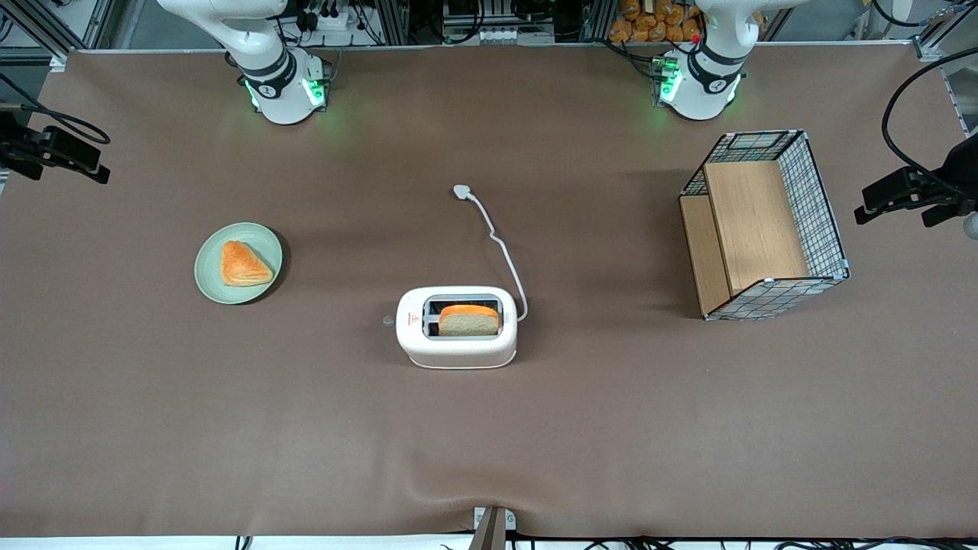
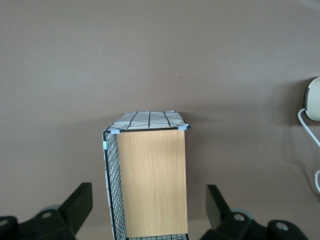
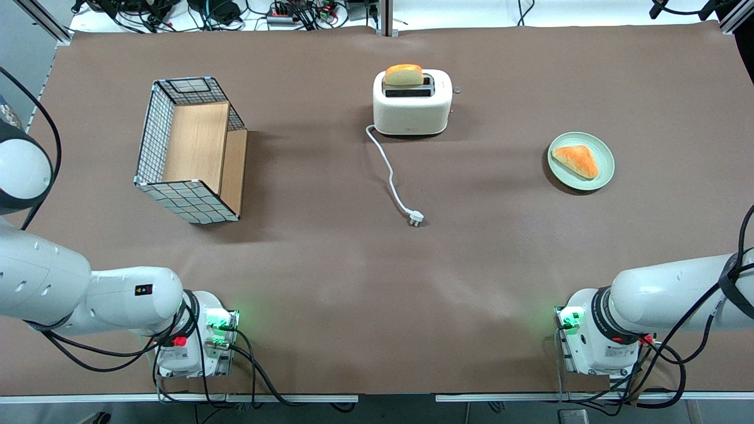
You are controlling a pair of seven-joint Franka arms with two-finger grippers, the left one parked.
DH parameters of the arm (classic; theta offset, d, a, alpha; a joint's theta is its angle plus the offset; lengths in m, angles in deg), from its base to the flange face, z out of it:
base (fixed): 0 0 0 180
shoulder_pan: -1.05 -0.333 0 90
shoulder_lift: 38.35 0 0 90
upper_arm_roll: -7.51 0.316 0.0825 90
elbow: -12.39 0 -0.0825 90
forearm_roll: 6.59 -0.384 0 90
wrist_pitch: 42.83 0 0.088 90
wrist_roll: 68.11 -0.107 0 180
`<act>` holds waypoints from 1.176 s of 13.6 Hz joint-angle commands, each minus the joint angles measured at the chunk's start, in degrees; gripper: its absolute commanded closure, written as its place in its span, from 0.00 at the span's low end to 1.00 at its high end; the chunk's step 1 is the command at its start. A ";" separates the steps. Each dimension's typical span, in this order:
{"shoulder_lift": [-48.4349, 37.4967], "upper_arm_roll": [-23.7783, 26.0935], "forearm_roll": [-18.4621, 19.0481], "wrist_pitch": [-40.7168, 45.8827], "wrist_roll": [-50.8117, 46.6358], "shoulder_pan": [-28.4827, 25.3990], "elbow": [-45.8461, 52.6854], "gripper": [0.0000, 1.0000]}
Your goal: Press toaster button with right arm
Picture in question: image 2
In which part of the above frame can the white grid-pattern cloth liner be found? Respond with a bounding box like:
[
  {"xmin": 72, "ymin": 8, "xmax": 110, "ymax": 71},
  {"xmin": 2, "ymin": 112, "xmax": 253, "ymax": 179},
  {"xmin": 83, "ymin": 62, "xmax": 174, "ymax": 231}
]
[{"xmin": 101, "ymin": 109, "xmax": 190, "ymax": 240}]

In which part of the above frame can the light wooden shelf insert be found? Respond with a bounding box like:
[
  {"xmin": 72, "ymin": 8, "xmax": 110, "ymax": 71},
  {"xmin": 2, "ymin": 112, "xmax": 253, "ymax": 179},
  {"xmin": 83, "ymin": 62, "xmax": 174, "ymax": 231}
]
[{"xmin": 116, "ymin": 129, "xmax": 188, "ymax": 238}]

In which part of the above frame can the black wire mesh basket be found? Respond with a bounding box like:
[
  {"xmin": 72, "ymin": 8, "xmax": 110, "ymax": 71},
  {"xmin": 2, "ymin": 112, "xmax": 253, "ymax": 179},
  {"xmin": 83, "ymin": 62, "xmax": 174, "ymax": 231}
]
[{"xmin": 101, "ymin": 124, "xmax": 192, "ymax": 240}]

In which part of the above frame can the white toaster cable with plug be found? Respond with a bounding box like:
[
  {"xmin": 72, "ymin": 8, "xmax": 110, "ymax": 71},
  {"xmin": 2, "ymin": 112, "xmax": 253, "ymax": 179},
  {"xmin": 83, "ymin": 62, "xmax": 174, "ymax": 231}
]
[{"xmin": 297, "ymin": 107, "xmax": 320, "ymax": 195}]

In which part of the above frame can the white two-slot toaster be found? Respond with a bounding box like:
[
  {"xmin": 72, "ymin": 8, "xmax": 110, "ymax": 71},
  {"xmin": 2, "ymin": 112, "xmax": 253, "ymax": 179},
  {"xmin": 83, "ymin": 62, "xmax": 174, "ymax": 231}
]
[{"xmin": 305, "ymin": 76, "xmax": 320, "ymax": 121}]

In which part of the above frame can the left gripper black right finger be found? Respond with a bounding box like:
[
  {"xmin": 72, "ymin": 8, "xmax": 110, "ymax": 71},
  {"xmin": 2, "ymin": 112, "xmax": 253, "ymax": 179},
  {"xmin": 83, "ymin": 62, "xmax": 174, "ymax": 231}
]
[{"xmin": 199, "ymin": 184, "xmax": 307, "ymax": 240}]

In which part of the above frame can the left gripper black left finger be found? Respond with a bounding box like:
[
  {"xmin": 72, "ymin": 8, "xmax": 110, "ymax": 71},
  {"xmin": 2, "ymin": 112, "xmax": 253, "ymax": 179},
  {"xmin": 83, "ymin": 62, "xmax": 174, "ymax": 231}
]
[{"xmin": 0, "ymin": 182, "xmax": 94, "ymax": 240}]

